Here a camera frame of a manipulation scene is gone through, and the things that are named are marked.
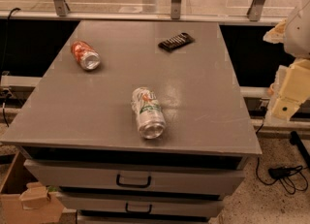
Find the black power adapter with cable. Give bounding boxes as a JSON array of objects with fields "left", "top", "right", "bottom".
[{"left": 255, "top": 159, "right": 309, "bottom": 195}]

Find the black pole base right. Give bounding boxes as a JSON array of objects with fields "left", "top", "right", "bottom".
[{"left": 290, "top": 131, "right": 310, "bottom": 168}]

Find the white green soda can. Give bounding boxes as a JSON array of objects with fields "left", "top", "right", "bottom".
[{"left": 131, "top": 87, "right": 166, "bottom": 140}]

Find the drawer black handle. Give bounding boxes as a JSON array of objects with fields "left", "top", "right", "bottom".
[
  {"left": 125, "top": 203, "right": 153, "bottom": 214},
  {"left": 115, "top": 175, "right": 152, "bottom": 189}
]

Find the cardboard box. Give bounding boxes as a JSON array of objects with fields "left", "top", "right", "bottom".
[{"left": 0, "top": 153, "right": 64, "bottom": 224}]

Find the grey drawer cabinet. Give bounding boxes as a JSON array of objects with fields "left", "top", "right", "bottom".
[{"left": 3, "top": 20, "right": 261, "bottom": 224}]

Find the red coke can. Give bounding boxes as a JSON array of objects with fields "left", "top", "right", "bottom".
[{"left": 71, "top": 41, "right": 101, "bottom": 71}]

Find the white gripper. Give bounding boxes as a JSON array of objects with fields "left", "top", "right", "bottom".
[{"left": 263, "top": 0, "right": 310, "bottom": 120}]

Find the top drawer black handle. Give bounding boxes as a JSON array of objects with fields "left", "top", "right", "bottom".
[{"left": 115, "top": 175, "right": 152, "bottom": 189}]

